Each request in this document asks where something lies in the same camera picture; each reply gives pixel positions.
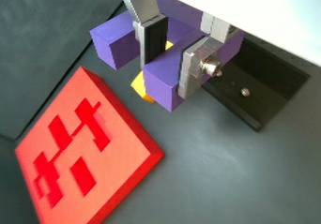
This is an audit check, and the red board with cutouts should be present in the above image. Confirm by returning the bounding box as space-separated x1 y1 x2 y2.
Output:
14 67 164 224

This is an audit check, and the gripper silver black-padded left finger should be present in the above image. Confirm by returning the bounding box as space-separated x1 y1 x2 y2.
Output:
123 0 168 67

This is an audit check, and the yellow long block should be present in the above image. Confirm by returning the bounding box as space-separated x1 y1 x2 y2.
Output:
129 41 176 110

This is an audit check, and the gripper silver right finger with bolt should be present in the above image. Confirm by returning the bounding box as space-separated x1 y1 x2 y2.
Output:
177 12 239 98

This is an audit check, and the purple U-shaped block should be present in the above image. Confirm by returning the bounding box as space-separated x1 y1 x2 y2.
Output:
89 0 246 113

